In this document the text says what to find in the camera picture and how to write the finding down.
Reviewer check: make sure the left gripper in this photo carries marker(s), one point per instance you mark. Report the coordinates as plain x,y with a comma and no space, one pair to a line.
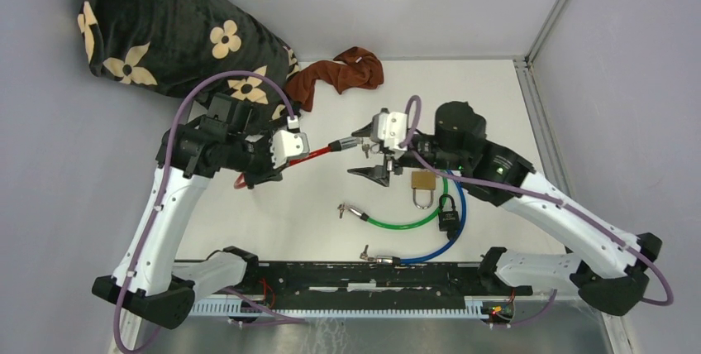
268,173

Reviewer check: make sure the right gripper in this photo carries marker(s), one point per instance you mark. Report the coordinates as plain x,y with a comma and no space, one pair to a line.
379,173

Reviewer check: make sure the red cable lock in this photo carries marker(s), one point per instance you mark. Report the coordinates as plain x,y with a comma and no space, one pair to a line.
334,146

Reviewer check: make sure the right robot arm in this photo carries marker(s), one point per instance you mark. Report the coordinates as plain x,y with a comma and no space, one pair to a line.
606,266

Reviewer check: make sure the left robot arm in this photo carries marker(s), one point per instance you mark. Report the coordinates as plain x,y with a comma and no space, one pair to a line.
146,282

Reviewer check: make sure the small brass padlock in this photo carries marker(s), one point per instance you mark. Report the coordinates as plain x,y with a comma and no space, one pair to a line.
376,149

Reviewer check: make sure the brown towel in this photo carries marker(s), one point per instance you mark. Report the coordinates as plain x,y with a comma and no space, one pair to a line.
355,67

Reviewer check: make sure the black padlock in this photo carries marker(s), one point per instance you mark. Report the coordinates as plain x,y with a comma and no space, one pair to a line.
449,218

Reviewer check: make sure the black floral plush blanket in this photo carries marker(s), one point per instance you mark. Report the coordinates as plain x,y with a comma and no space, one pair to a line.
170,46

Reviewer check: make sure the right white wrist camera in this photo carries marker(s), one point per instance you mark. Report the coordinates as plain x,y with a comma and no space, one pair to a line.
389,129

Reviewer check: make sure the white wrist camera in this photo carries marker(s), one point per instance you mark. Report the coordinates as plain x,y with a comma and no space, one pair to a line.
288,144
389,129

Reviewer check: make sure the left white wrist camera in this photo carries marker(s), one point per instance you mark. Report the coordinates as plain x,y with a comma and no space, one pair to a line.
288,144

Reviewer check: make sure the green cable lock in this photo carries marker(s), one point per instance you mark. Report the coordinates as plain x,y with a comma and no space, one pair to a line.
393,226

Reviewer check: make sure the blue cable lock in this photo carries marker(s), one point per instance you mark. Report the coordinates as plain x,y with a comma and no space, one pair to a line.
404,261

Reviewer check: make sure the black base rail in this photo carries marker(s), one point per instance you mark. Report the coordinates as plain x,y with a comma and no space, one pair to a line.
309,285

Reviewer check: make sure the aluminium frame rail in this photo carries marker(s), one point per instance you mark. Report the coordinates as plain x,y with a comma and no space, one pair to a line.
547,138

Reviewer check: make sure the white cable duct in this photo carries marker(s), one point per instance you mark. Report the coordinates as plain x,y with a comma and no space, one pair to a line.
227,306

